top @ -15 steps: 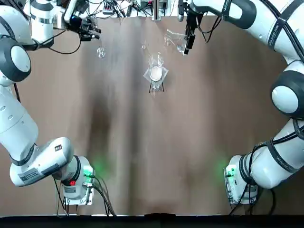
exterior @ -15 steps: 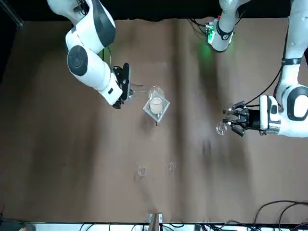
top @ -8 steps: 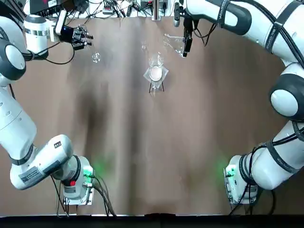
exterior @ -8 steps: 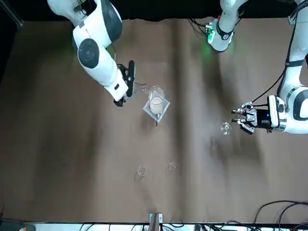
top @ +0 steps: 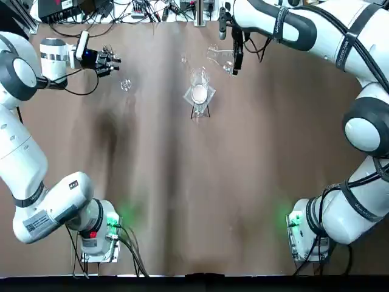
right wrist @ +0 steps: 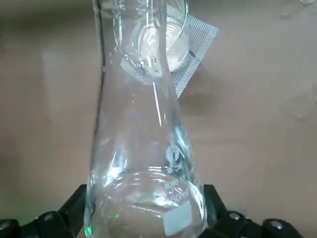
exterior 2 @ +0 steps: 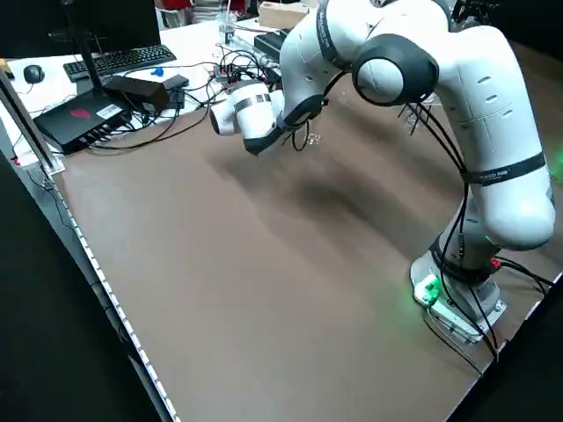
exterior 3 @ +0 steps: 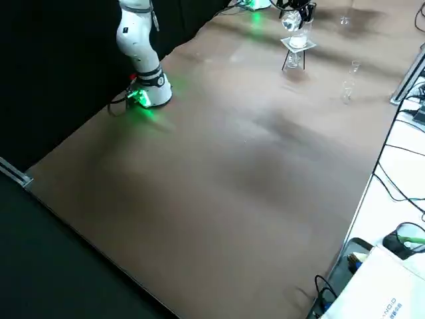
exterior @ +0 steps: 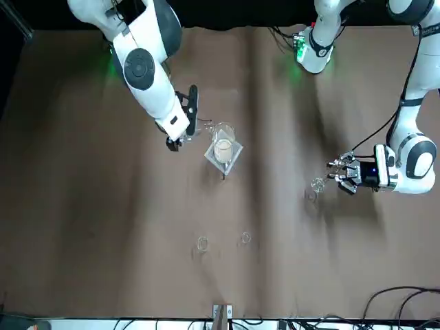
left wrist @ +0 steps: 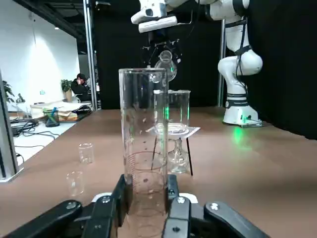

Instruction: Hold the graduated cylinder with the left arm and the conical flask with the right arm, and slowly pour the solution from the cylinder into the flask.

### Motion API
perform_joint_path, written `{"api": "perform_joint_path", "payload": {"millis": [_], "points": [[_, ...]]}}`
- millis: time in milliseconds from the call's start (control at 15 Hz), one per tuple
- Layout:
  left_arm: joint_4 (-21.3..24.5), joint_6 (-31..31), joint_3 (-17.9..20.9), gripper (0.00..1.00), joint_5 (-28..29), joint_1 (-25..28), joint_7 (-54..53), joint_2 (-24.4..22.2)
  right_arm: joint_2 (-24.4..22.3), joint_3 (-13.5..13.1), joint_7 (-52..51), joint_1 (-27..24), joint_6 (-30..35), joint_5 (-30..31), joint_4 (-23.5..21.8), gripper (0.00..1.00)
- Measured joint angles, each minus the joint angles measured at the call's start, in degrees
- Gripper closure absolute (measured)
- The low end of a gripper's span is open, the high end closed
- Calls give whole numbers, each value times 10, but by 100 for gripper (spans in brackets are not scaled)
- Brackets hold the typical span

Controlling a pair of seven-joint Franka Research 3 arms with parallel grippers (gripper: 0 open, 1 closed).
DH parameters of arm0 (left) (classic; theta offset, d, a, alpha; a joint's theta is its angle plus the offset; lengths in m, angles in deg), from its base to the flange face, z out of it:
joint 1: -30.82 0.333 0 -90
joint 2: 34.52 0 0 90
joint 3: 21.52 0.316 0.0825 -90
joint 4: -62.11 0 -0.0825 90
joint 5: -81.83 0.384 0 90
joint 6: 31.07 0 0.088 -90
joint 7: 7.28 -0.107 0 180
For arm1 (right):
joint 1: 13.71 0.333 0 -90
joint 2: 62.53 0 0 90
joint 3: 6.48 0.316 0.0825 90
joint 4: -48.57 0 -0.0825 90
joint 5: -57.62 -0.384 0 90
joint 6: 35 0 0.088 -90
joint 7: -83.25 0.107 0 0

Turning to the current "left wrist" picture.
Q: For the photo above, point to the aluminium frame post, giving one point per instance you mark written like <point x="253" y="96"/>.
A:
<point x="221" y="74"/>
<point x="10" y="124"/>
<point x="91" y="49"/>

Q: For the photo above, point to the glass graduated cylinder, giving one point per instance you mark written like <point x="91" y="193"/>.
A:
<point x="128" y="119"/>

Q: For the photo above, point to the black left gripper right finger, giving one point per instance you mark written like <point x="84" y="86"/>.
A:
<point x="178" y="215"/>

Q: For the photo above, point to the glass alcohol lamp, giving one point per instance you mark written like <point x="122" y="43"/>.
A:
<point x="178" y="158"/>

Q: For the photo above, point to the glass conical flask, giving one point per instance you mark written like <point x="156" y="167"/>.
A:
<point x="168" y="67"/>

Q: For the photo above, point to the black mesh pen holder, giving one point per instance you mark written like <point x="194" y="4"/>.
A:
<point x="52" y="117"/>

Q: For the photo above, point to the tripod stand with white mesh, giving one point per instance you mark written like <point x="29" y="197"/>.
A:
<point x="192" y="131"/>

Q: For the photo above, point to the small glass beaker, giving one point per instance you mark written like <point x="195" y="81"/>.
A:
<point x="75" y="184"/>
<point x="86" y="153"/>

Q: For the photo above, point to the person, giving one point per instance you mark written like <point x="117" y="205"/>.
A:
<point x="80" y="86"/>

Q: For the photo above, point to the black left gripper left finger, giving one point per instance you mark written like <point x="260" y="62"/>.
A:
<point x="104" y="215"/>

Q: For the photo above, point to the flat cardboard stack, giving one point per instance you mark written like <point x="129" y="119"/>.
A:
<point x="64" y="110"/>

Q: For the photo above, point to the green potted plant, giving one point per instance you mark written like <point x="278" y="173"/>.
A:
<point x="7" y="91"/>
<point x="66" y="86"/>

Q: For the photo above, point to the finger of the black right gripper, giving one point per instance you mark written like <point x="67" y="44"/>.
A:
<point x="146" y="47"/>
<point x="176" y="41"/>

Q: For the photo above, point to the large glass beaker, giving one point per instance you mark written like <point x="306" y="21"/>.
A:
<point x="178" y="109"/>

